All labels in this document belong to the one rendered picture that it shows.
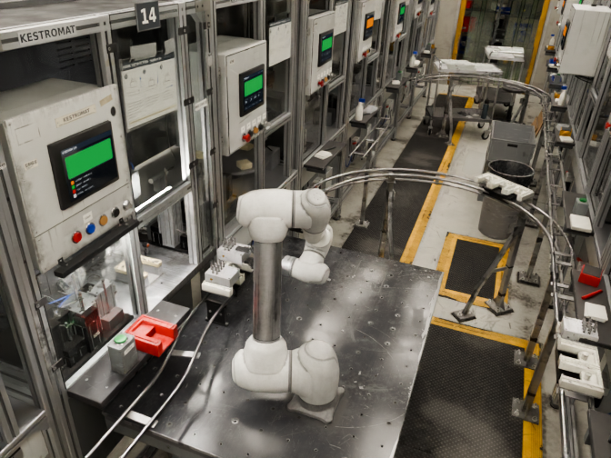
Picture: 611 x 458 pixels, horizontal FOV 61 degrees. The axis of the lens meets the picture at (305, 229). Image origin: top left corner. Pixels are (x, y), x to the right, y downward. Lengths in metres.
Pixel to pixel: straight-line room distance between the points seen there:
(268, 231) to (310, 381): 0.57
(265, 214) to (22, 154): 0.73
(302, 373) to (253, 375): 0.18
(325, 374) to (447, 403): 1.35
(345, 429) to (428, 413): 1.10
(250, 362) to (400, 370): 0.69
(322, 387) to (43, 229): 1.07
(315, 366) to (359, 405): 0.31
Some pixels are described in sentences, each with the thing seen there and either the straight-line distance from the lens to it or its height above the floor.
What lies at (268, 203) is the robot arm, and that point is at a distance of 1.74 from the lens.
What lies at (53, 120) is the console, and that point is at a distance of 1.61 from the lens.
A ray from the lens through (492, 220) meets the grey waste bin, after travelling 4.77.
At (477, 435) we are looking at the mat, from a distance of 3.07.
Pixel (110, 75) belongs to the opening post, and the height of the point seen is 1.86.
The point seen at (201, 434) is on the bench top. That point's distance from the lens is 2.04.
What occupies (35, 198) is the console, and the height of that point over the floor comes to 1.60.
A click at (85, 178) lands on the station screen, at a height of 1.60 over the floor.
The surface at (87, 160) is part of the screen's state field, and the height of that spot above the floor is 1.65.
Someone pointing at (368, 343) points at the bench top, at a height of 0.68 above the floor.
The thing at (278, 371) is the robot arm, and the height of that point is 0.89.
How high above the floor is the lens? 2.26
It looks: 30 degrees down
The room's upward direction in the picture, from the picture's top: 3 degrees clockwise
